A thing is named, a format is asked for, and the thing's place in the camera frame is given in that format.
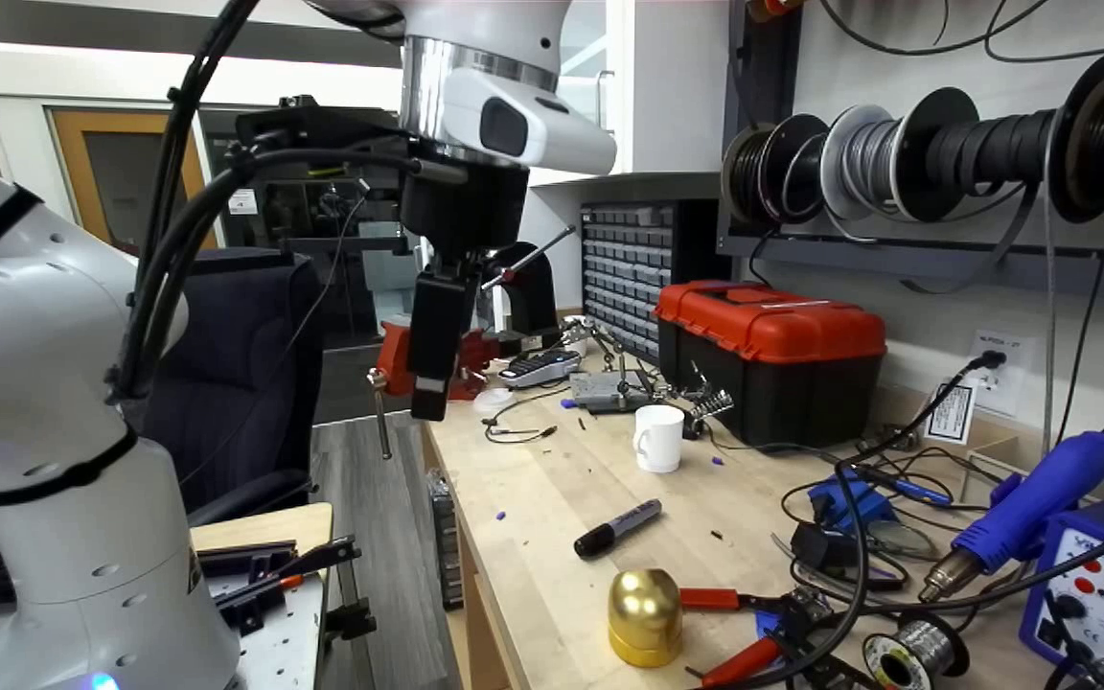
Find gold metal dome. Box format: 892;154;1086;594
605;564;687;671

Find black power strip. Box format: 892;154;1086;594
429;472;469;615

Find red bench vise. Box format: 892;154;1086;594
365;317;501;460

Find red and black toolbox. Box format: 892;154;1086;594
651;280;890;453

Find red handled pliers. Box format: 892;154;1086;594
678;587;835;690

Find blue connector box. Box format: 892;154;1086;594
807;472;902;537

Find thin black desk cable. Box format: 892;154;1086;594
480;395;562;449

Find dark blue office chair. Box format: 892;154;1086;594
143;244;326;520

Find grey soldering work plate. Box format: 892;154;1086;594
568;367;640;419

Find large black wire spool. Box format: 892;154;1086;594
892;85;1071;221

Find white ceramic mug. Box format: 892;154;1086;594
627;401;687;479

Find grey black handheld device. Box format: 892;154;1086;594
499;353;582;395

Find solder wire spool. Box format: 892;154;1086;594
860;615;975;690

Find white wall outlet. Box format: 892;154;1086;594
971;331;1026;414

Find white wall cabinet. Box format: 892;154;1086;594
530;0;734;187

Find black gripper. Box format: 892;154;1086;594
393;154;534;427

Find small parts drawer cabinet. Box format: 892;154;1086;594
577;198;728;367

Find white wire spool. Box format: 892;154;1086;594
816;102;906;221

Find grey spool rack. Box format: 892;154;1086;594
717;0;1104;308

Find small black wire spool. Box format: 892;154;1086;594
722;122;791;234

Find thick black power cable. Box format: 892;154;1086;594
701;350;1008;690

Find black bar clamp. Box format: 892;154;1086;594
200;534;365;640

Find helping hands stand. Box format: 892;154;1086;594
669;377;734;445

